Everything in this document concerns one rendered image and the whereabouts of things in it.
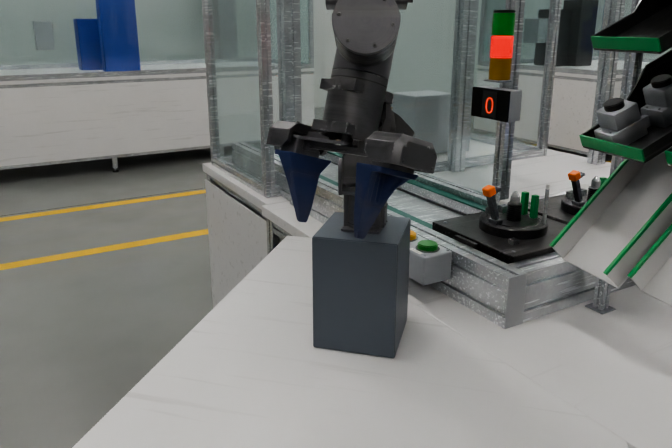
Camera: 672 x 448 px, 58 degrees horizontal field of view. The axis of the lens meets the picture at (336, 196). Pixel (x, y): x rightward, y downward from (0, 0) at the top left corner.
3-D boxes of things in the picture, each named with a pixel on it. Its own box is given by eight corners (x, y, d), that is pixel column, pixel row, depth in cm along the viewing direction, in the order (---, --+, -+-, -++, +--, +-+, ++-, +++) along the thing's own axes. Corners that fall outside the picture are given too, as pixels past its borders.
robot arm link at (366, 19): (330, -32, 62) (321, -85, 50) (409, -33, 61) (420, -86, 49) (328, 79, 62) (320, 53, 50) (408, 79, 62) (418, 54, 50)
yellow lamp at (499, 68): (499, 80, 138) (500, 58, 137) (483, 79, 142) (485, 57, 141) (515, 79, 140) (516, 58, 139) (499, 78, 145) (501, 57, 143)
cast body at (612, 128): (615, 152, 95) (605, 113, 93) (597, 146, 99) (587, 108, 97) (659, 128, 96) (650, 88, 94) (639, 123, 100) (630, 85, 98)
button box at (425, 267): (423, 286, 116) (424, 256, 115) (364, 251, 134) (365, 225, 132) (451, 279, 120) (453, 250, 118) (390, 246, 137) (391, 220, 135)
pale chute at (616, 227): (619, 289, 95) (605, 273, 93) (562, 259, 107) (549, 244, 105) (734, 156, 96) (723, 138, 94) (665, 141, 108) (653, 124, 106)
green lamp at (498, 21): (502, 35, 135) (504, 12, 134) (486, 35, 139) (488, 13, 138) (518, 35, 138) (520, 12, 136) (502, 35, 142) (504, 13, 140)
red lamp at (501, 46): (500, 58, 137) (502, 36, 135) (485, 57, 141) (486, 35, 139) (516, 57, 139) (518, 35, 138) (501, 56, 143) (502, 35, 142)
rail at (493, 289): (504, 329, 108) (509, 273, 105) (289, 204, 182) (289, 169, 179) (526, 322, 111) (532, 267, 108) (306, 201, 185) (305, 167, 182)
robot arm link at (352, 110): (414, 68, 51) (455, 86, 56) (278, 67, 64) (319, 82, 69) (395, 163, 51) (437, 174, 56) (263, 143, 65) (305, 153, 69)
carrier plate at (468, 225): (512, 267, 113) (513, 256, 112) (431, 230, 133) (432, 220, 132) (597, 244, 124) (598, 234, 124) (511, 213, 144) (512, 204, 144)
